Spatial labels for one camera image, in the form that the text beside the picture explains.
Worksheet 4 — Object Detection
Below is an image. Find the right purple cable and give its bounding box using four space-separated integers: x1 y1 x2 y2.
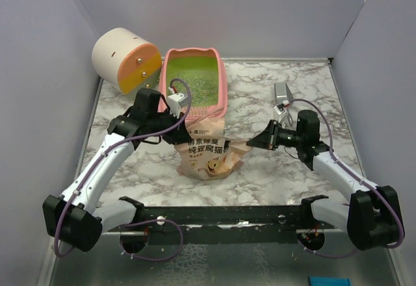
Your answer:
282 99 406 259

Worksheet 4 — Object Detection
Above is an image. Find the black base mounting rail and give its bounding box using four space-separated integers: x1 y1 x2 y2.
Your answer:
119 196 332 245

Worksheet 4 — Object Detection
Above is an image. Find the clear plastic litter scoop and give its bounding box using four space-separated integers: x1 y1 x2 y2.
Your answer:
274 82 293 127

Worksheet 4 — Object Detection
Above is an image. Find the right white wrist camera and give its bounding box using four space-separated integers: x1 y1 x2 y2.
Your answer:
273 99 293 127

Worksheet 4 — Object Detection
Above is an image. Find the beige cat litter bag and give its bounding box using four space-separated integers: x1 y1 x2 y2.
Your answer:
175 108 252 180

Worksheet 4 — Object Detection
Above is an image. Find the green litter granules pile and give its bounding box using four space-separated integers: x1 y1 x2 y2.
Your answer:
166 69 218 107

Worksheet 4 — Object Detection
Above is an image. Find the pink green litter box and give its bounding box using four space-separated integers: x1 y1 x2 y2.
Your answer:
159 47 228 120

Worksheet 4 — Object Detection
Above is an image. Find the blue object at bottom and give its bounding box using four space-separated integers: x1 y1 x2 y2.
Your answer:
309 276 351 286

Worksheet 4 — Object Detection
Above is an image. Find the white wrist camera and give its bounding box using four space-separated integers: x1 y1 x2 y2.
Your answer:
273 99 293 127
166 92 189 118

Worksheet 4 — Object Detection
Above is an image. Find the cream orange cylindrical container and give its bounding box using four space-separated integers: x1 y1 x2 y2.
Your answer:
92 27 162 99

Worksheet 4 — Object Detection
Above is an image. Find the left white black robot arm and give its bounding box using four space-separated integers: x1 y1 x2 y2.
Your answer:
42 88 192 257

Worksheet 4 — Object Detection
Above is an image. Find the purple cable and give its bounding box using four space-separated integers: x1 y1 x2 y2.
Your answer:
53 77 192 258
282 99 406 259

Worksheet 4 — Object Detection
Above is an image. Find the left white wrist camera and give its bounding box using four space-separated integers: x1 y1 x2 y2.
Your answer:
166 92 189 118

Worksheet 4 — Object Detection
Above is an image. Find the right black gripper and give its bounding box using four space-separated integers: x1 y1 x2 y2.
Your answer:
248 119 305 150

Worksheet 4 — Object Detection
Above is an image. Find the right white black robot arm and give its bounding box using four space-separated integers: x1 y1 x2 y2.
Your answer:
246 110 404 251

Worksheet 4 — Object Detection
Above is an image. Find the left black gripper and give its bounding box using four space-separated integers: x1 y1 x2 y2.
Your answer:
148 108 192 145

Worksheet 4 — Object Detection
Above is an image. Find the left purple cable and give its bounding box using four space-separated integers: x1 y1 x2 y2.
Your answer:
53 77 192 258

